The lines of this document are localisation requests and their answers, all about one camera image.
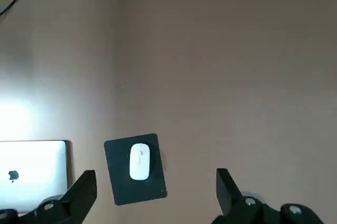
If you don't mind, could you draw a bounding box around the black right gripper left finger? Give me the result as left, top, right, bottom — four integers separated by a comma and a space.
0, 170, 97, 224

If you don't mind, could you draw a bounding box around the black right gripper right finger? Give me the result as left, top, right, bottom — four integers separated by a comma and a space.
213, 168, 327, 224

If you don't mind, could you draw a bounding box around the white computer mouse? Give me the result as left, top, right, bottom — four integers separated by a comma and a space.
129, 142, 151, 181

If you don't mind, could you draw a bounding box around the black mouse pad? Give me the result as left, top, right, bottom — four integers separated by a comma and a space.
103, 133, 168, 206

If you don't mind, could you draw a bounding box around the silver closed laptop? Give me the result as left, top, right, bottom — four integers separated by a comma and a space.
0, 139, 72, 213

